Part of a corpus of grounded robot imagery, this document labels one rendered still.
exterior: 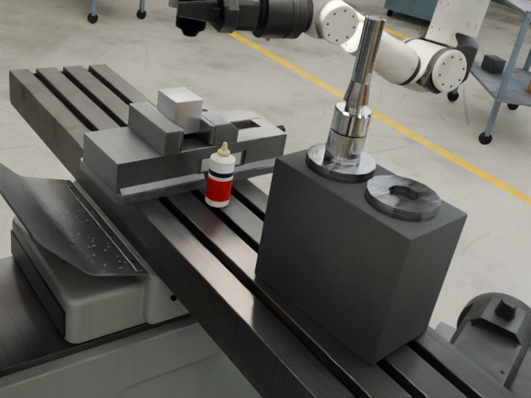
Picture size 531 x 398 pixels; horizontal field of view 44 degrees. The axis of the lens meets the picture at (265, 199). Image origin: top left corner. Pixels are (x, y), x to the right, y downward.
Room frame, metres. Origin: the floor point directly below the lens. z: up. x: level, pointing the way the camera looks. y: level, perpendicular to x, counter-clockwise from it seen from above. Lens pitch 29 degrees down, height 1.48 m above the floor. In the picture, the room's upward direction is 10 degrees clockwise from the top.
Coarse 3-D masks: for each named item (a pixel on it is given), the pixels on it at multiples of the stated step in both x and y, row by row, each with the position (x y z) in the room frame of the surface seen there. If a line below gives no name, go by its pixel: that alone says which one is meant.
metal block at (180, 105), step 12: (168, 96) 1.01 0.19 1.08; (180, 96) 1.02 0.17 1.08; (192, 96) 1.03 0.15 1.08; (156, 108) 1.03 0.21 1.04; (168, 108) 1.01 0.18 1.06; (180, 108) 1.00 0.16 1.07; (192, 108) 1.01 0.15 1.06; (180, 120) 1.00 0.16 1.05; (192, 120) 1.01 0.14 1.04; (192, 132) 1.02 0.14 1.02
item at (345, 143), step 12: (336, 120) 0.75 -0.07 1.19; (336, 132) 0.75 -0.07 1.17; (348, 132) 0.74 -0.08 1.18; (360, 132) 0.75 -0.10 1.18; (336, 144) 0.75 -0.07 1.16; (348, 144) 0.74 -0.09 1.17; (360, 144) 0.75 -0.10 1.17; (336, 156) 0.75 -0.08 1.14; (348, 156) 0.74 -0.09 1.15; (360, 156) 0.76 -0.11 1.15
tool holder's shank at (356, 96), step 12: (372, 24) 0.76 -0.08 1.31; (384, 24) 0.76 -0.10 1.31; (360, 36) 0.77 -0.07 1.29; (372, 36) 0.76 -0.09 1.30; (360, 48) 0.76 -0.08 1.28; (372, 48) 0.76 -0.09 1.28; (360, 60) 0.76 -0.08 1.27; (372, 60) 0.76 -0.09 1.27; (360, 72) 0.76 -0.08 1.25; (372, 72) 0.76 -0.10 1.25; (348, 84) 0.76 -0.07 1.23; (360, 84) 0.76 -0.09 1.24; (348, 96) 0.76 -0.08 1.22; (360, 96) 0.75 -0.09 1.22; (348, 108) 0.76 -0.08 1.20; (360, 108) 0.76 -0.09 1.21
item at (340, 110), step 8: (336, 104) 0.77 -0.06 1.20; (344, 104) 0.77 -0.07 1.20; (336, 112) 0.76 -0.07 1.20; (344, 112) 0.75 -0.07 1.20; (352, 112) 0.75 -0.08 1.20; (360, 112) 0.76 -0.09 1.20; (368, 112) 0.76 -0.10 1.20; (344, 120) 0.75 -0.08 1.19; (352, 120) 0.74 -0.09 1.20; (360, 120) 0.75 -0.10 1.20; (368, 120) 0.75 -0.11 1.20
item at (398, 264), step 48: (288, 192) 0.74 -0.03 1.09; (336, 192) 0.70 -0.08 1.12; (384, 192) 0.69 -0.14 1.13; (432, 192) 0.72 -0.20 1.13; (288, 240) 0.73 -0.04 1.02; (336, 240) 0.68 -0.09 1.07; (384, 240) 0.64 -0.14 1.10; (432, 240) 0.65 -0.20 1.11; (288, 288) 0.72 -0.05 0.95; (336, 288) 0.67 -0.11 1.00; (384, 288) 0.62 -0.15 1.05; (432, 288) 0.68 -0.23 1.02; (336, 336) 0.66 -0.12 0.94; (384, 336) 0.62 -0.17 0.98
